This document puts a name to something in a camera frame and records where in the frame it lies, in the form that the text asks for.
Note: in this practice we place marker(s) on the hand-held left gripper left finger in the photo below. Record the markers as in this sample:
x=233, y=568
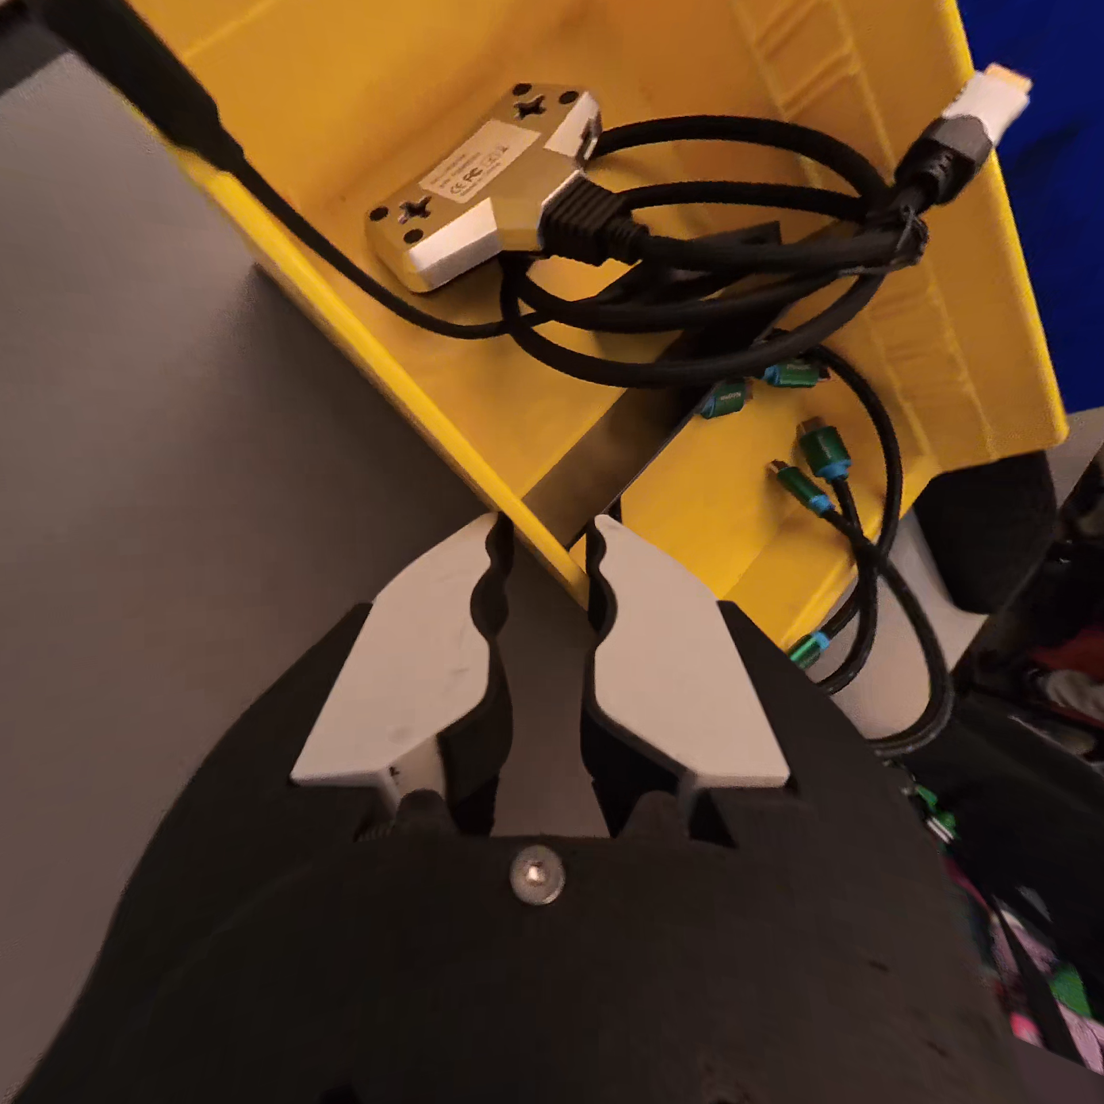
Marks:
x=405, y=673

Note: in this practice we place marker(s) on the silver hdmi switch box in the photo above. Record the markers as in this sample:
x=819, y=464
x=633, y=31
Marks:
x=466, y=186

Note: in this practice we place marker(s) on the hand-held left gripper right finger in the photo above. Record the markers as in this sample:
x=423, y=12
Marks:
x=681, y=681

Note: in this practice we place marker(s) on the blue plastic bin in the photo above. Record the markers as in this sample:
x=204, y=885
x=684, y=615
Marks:
x=1052, y=216

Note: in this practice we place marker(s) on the yellow plastic bin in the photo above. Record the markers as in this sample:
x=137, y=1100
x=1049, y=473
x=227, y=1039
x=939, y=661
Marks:
x=483, y=52

